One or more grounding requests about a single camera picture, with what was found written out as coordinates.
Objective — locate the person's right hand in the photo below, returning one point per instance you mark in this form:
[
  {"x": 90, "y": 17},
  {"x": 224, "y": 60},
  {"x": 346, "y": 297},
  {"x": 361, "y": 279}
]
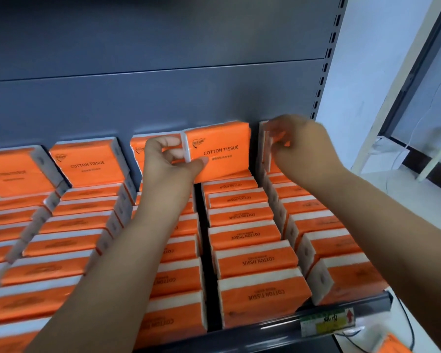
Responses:
[{"x": 305, "y": 154}]

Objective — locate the person's left hand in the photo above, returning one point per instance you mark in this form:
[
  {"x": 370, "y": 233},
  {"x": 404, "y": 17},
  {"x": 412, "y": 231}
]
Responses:
[{"x": 161, "y": 172}]

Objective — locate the person's left thumb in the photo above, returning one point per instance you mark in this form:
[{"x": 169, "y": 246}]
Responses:
[{"x": 194, "y": 167}]

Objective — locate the person's right fingers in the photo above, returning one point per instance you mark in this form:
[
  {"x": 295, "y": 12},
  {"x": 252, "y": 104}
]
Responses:
[{"x": 277, "y": 133}]

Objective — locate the orange tissue pack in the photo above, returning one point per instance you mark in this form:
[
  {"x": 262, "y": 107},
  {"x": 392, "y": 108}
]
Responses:
[
  {"x": 224, "y": 150},
  {"x": 266, "y": 158}
]

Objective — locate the person's left forearm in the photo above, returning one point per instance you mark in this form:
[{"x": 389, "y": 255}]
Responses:
[{"x": 114, "y": 275}]

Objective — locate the person's right forearm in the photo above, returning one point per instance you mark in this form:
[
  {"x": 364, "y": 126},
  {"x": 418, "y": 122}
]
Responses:
[{"x": 397, "y": 238}]

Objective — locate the grey metal shelf unit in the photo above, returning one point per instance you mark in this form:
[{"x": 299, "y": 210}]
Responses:
[{"x": 132, "y": 88}]

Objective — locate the rows of orange tissue packets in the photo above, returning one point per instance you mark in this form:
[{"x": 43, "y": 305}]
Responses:
[{"x": 250, "y": 260}]

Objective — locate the green and yellow price label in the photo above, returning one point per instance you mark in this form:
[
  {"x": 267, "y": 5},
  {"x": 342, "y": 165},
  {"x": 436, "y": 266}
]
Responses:
[{"x": 327, "y": 321}]

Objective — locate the single orange tissue bundle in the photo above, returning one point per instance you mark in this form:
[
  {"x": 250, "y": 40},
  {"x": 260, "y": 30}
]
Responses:
[{"x": 391, "y": 344}]

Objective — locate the white bracket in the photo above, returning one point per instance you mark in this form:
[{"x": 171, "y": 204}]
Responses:
[{"x": 386, "y": 154}]

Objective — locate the beige frame post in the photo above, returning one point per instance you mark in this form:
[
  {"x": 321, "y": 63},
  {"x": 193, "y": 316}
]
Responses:
[{"x": 400, "y": 80}]

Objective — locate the dark window frame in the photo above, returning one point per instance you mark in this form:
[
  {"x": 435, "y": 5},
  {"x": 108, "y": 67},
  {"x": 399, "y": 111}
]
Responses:
[{"x": 422, "y": 69}]

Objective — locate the dark shelf edge rail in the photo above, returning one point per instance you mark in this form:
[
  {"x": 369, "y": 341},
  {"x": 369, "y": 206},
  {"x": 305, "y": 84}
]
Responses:
[{"x": 279, "y": 329}]

